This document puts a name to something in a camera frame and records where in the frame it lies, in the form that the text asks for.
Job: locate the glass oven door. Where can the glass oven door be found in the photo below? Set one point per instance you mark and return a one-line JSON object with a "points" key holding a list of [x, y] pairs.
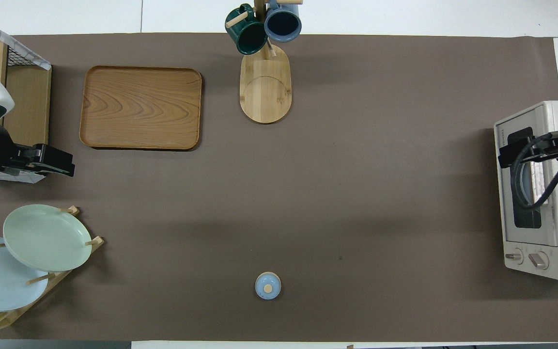
{"points": [[506, 213]]}

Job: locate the wooden plate rack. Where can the wooden plate rack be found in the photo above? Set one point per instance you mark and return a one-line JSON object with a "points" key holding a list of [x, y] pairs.
{"points": [[61, 278]]}

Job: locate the pale green plate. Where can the pale green plate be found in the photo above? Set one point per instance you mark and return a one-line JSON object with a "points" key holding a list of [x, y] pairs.
{"points": [[46, 237]]}

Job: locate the small blue knobbed lid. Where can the small blue knobbed lid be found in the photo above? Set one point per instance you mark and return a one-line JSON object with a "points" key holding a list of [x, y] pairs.
{"points": [[268, 286]]}

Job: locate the brown table mat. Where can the brown table mat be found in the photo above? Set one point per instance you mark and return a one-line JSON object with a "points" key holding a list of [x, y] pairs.
{"points": [[356, 194]]}

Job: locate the wooden mug tree stand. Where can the wooden mug tree stand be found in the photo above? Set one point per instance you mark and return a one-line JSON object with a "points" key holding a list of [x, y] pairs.
{"points": [[265, 92]]}

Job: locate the blue mug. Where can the blue mug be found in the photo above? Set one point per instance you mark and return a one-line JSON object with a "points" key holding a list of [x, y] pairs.
{"points": [[283, 22]]}

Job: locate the wooden serving tray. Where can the wooden serving tray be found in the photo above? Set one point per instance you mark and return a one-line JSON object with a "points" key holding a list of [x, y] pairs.
{"points": [[141, 107]]}

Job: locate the dark green mug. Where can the dark green mug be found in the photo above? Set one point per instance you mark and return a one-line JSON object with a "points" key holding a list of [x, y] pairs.
{"points": [[249, 35]]}

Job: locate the silver oven knob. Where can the silver oven knob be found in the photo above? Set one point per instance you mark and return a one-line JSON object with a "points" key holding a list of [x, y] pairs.
{"points": [[538, 261], [514, 256]]}

